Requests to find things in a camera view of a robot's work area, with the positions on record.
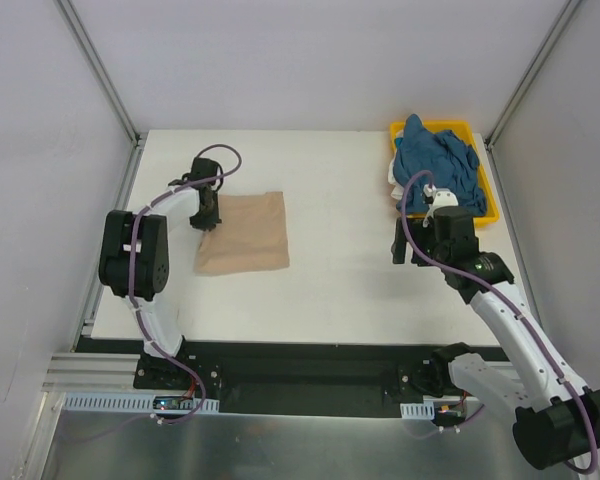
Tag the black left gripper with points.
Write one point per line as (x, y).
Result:
(205, 219)

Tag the right white cable duct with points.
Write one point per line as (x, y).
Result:
(417, 411)

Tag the aluminium front rail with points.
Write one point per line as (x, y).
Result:
(223, 367)

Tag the blue t shirt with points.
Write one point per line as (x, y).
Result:
(453, 162)

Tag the left aluminium frame post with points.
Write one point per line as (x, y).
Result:
(88, 49)

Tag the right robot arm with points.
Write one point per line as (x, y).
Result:
(553, 413)

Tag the white cable duct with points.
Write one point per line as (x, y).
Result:
(138, 403)
(417, 411)

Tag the left white cable duct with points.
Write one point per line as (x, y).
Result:
(138, 403)

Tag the aluminium frame post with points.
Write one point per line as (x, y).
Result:
(557, 30)
(88, 49)

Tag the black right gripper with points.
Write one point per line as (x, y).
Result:
(415, 243)

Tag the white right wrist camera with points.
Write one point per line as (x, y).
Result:
(436, 198)

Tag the yellow plastic bin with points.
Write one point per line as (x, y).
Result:
(463, 130)

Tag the beige t shirt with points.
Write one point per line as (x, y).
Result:
(252, 236)

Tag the white cloth in bin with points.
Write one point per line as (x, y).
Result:
(398, 171)

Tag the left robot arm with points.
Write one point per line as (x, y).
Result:
(134, 260)

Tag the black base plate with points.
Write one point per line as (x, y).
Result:
(287, 400)

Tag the right aluminium frame post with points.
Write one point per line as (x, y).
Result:
(557, 30)

